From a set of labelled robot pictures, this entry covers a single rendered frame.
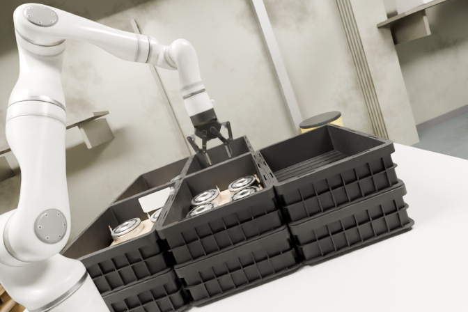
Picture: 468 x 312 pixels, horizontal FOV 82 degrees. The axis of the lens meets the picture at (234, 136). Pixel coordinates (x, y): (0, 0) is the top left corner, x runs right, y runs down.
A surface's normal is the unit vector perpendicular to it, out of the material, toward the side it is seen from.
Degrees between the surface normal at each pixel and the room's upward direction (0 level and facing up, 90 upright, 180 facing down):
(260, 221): 90
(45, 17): 71
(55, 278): 18
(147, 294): 90
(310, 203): 90
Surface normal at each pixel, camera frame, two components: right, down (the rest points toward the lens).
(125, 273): 0.04, 0.16
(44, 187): 0.80, -0.44
